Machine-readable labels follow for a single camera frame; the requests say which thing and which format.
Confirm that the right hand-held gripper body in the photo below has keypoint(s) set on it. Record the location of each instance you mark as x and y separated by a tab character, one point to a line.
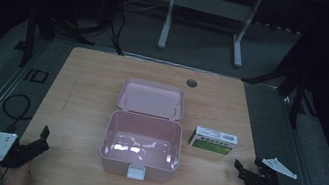
264	178

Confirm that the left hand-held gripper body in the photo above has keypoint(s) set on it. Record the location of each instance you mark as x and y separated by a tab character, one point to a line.
17	153

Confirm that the person's left hand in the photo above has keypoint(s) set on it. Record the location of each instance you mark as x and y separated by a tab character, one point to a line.
16	177

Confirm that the white and green medicine box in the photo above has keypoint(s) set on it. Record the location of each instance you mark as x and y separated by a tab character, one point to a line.
213	141

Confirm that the pink plastic lidded box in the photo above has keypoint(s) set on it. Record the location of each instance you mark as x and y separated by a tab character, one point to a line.
144	129

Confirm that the black stand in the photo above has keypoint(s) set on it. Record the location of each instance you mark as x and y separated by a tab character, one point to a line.
32	33
299	84

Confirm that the white metal desk frame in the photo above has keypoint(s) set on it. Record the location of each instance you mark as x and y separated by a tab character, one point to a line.
211	4

